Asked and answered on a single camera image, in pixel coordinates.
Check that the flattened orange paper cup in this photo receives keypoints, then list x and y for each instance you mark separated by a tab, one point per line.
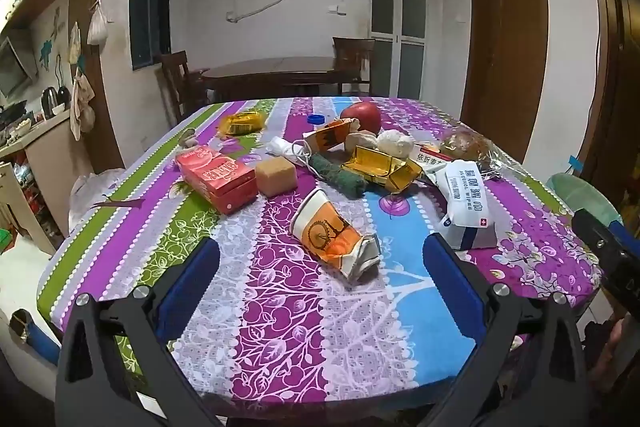
330	136

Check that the blue tape strips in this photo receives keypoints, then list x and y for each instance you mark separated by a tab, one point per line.
575	163

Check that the white plastic bag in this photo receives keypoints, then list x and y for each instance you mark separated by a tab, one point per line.
95	192

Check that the brown wooden door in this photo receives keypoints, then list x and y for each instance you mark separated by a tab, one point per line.
505	47

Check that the gold cardboard box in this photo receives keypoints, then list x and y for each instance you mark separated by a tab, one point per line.
380	162

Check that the blue bottle cap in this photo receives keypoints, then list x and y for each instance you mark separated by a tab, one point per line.
316	119

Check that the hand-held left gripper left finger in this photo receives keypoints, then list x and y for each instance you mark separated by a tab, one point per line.
190	287

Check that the hanging white bag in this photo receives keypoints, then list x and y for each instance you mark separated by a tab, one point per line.
97	27

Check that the white wall switch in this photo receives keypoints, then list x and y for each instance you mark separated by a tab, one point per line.
338	9

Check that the kitchen counter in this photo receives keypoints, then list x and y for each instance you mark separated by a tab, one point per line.
45	167

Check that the brown sponge cube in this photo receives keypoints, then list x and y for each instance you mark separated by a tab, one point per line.
275	177

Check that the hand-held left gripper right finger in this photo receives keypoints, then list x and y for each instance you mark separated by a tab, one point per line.
452	287

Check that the red carton box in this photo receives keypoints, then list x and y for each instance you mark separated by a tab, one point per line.
215	177

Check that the white wet wipes packet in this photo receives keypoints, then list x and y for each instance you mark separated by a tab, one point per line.
465	202

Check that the green scrubber roll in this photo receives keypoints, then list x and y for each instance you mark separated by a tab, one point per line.
335	174

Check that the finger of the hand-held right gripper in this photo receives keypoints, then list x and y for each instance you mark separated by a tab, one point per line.
597	232

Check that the dark wooden door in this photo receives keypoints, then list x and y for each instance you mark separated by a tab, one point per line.
617	57

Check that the hanging beige cloth bag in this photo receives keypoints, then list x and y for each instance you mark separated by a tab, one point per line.
80	97

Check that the red apple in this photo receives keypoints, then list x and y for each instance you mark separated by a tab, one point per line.
362	116

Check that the white red cigarette box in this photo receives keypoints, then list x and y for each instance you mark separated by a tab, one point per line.
425	154

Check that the white round bun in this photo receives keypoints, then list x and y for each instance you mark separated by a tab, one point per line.
395	142

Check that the green lined trash bin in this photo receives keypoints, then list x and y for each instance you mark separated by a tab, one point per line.
580	194

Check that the beige bread roll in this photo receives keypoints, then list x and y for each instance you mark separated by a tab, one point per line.
361	140

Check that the crumpled white face mask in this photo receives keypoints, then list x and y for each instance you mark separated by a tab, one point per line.
282	148

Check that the dark wooden dining table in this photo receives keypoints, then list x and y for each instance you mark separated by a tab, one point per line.
270	74

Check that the steel kettle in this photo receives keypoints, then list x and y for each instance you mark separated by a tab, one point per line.
52	102

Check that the purple floral striped tablecloth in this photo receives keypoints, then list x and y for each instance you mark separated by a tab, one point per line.
280	307

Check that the blue plastic object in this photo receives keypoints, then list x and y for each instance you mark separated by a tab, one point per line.
44	342

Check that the brown twine ball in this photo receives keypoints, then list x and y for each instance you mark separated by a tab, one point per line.
188	137

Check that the crushed orange paper cup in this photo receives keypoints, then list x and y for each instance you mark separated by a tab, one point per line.
325	227

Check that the wooden chair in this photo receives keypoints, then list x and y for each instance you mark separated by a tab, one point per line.
177	82
352	57

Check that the frosted glass double door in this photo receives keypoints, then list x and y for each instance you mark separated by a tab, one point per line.
400	17

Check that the range hood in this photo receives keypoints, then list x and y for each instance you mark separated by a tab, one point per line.
15	67

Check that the yellow snack packet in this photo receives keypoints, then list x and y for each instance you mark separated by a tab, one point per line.
242	123

